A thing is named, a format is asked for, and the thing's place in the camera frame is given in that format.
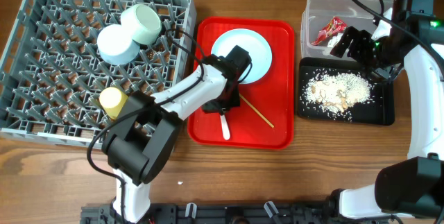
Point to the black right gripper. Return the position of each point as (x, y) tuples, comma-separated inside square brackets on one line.
[(361, 38)]

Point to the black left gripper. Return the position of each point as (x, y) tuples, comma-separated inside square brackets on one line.
[(234, 102)]

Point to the white napkin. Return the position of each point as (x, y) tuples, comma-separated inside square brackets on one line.
[(332, 43)]

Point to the wooden chopstick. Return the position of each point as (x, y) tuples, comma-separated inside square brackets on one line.
[(256, 111)]

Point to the red snack wrapper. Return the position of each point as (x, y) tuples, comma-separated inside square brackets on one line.
[(335, 26)]

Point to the white plastic fork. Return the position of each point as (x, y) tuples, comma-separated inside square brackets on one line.
[(225, 127)]

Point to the rice and food scraps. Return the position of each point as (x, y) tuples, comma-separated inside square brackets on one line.
[(335, 95)]

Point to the large light blue plate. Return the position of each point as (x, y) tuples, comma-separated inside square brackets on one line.
[(257, 47)]

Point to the green bowl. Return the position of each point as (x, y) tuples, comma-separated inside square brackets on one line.
[(142, 23)]

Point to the yellow plastic cup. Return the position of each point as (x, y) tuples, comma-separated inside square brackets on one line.
[(112, 101)]

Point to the light blue small bowl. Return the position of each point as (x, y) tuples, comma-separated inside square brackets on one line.
[(116, 46)]

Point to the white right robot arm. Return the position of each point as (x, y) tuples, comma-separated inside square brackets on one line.
[(411, 40)]

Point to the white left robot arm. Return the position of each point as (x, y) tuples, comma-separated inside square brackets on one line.
[(140, 141)]

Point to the clear plastic waste bin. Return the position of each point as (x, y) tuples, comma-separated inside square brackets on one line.
[(318, 14)]

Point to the black waste tray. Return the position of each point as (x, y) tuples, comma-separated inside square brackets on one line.
[(379, 109)]

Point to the grey dishwasher rack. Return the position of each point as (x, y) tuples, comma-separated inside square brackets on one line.
[(52, 73)]

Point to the red plastic tray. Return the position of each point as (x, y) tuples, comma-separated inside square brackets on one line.
[(272, 95)]

